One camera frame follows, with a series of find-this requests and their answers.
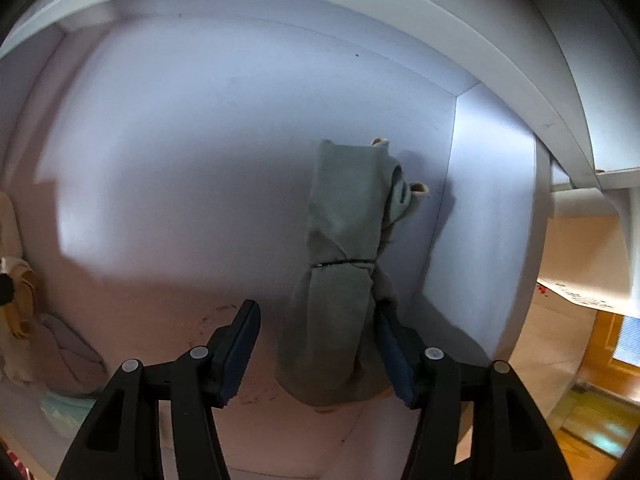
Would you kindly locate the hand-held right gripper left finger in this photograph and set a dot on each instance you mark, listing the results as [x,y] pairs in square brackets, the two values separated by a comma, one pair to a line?
[240,350]

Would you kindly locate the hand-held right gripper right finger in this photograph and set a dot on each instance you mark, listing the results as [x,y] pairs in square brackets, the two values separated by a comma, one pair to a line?
[395,360]

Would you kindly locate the grey-green cloth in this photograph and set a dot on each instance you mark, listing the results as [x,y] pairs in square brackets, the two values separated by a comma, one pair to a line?
[340,220]

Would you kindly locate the lavender sock roll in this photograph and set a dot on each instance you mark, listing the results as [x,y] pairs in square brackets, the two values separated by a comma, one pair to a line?
[70,355]

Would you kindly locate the teal plastic-wrapped pack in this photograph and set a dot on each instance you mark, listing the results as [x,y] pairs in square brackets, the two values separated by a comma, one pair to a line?
[65,407]

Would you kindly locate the white drawer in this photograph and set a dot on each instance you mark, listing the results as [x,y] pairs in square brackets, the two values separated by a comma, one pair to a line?
[200,135]

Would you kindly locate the beige garment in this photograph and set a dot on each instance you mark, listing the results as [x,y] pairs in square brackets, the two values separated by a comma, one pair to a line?
[20,325]

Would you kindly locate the wooden door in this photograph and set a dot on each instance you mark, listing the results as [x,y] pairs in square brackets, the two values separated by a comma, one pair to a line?
[607,340]

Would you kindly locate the white cabinet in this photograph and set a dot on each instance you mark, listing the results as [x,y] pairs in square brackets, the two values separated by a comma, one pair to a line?
[400,20]

